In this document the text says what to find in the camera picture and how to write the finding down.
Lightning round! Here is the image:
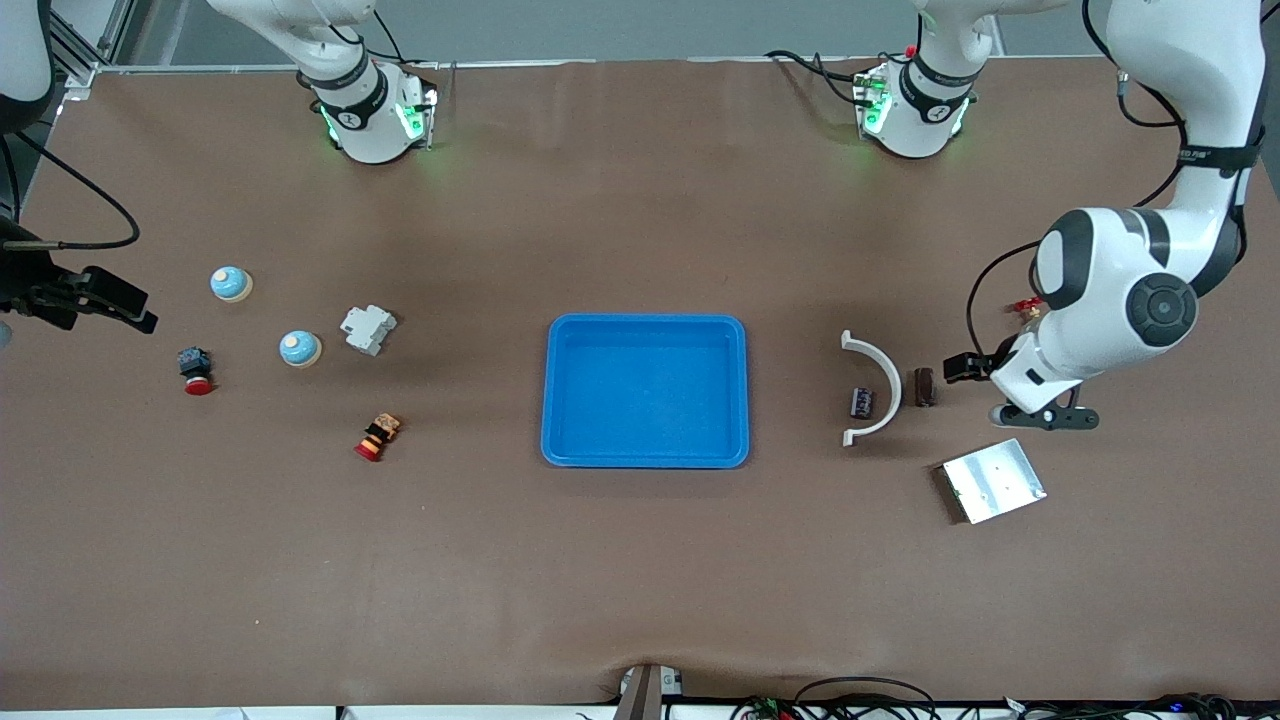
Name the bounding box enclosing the black cable bundle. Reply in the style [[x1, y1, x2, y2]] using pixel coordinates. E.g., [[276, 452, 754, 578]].
[[730, 677, 941, 720], [1000, 693, 1280, 720]]

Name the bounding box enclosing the white circuit breaker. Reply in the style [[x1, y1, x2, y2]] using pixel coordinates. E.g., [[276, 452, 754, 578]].
[[340, 304, 398, 357]]

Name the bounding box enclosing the black left arm base cable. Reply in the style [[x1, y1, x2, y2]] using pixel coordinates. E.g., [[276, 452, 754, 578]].
[[765, 48, 881, 106]]

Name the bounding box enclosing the blue plastic tray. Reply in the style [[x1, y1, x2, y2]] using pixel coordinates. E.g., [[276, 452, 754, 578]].
[[540, 313, 751, 470]]

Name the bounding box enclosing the aluminium frame beam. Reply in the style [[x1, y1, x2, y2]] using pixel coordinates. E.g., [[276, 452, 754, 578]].
[[45, 0, 136, 101]]

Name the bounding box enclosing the black red emergency push button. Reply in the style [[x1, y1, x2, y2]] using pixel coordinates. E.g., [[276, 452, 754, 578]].
[[177, 346, 216, 397]]

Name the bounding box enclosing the orange red push button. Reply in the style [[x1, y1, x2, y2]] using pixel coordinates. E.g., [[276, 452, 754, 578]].
[[354, 412, 403, 464]]

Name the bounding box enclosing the silver metal plate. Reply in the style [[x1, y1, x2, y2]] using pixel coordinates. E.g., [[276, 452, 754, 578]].
[[938, 438, 1048, 526]]

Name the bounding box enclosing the white curved plastic bracket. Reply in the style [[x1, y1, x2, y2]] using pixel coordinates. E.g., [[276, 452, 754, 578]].
[[838, 329, 904, 448]]

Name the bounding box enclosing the grey metal table clamp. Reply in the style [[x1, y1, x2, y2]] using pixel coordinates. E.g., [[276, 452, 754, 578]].
[[618, 663, 685, 720]]

